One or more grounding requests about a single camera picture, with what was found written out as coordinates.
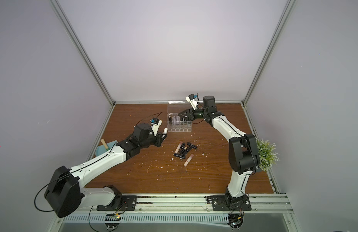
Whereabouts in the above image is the left controller board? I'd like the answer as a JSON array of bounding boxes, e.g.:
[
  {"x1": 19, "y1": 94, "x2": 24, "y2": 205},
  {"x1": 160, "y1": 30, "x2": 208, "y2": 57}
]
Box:
[{"x1": 104, "y1": 214, "x2": 122, "y2": 232}]

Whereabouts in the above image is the pink lipstick tube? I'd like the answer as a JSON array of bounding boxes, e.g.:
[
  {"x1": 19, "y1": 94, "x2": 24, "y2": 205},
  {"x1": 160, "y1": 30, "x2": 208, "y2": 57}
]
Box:
[
  {"x1": 184, "y1": 154, "x2": 194, "y2": 167},
  {"x1": 174, "y1": 142, "x2": 182, "y2": 153}
]

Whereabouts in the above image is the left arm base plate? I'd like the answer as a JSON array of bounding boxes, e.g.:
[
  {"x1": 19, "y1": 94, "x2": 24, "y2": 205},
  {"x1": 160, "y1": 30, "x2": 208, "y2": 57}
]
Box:
[{"x1": 96, "y1": 195, "x2": 137, "y2": 211}]

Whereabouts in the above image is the teal dustpan tray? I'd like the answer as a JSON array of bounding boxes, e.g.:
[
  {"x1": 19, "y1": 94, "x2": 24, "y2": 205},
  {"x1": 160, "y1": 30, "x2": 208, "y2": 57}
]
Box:
[{"x1": 95, "y1": 140, "x2": 118, "y2": 157}]

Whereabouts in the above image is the controller board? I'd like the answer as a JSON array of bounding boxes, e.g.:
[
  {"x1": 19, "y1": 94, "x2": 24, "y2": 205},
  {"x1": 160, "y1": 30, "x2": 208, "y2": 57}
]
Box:
[
  {"x1": 228, "y1": 214, "x2": 244, "y2": 229},
  {"x1": 104, "y1": 214, "x2": 122, "y2": 232}
]

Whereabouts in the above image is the right controller board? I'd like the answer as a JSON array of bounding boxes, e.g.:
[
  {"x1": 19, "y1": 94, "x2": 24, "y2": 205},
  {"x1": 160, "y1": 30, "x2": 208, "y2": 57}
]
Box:
[{"x1": 228, "y1": 214, "x2": 244, "y2": 229}]

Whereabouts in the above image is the green artificial plant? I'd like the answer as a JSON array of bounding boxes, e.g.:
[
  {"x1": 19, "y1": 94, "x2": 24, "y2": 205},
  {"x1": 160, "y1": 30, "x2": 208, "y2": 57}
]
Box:
[{"x1": 256, "y1": 139, "x2": 280, "y2": 172}]

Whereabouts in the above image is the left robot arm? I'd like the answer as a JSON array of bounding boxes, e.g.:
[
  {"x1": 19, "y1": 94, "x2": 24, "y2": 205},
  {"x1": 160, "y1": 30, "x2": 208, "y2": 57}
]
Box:
[{"x1": 44, "y1": 123, "x2": 168, "y2": 218}]

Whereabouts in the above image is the green rake wooden handle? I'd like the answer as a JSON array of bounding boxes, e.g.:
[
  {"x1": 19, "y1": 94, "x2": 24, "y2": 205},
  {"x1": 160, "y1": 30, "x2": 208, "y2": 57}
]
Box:
[{"x1": 100, "y1": 139, "x2": 110, "y2": 151}]

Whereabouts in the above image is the aluminium front rail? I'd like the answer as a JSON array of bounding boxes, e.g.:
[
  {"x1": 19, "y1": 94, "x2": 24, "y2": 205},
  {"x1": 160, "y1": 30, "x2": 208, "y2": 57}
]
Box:
[{"x1": 74, "y1": 193, "x2": 293, "y2": 214}]

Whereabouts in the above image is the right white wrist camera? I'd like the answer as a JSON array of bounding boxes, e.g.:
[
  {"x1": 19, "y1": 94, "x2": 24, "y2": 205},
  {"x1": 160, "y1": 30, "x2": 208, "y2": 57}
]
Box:
[{"x1": 185, "y1": 94, "x2": 199, "y2": 110}]

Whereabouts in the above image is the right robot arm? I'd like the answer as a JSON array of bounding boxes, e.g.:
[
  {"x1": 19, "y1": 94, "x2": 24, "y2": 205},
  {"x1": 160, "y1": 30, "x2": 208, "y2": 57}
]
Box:
[{"x1": 179, "y1": 94, "x2": 261, "y2": 204}]

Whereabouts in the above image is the clear acrylic lipstick organizer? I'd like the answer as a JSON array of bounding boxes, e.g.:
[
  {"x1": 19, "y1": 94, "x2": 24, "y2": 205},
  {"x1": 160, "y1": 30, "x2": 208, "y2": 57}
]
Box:
[{"x1": 167, "y1": 101, "x2": 192, "y2": 132}]

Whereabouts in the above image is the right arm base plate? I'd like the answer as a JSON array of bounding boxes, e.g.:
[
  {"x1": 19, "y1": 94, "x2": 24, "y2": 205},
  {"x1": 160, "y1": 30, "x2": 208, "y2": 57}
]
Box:
[{"x1": 206, "y1": 193, "x2": 252, "y2": 211}]

